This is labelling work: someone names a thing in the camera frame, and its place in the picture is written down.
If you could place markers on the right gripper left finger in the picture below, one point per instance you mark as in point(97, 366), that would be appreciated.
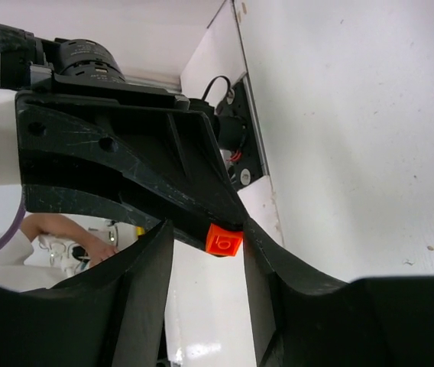
point(113, 314)

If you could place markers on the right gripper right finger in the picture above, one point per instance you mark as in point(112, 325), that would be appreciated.
point(132, 164)

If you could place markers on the small orange lego brick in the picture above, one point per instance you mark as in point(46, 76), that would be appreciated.
point(221, 242)

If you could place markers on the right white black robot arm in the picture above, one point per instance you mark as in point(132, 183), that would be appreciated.
point(75, 67)

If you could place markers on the person in white coat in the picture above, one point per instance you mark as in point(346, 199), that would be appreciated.
point(74, 247)

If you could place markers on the front aluminium rail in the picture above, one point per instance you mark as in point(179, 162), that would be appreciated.
point(240, 136)

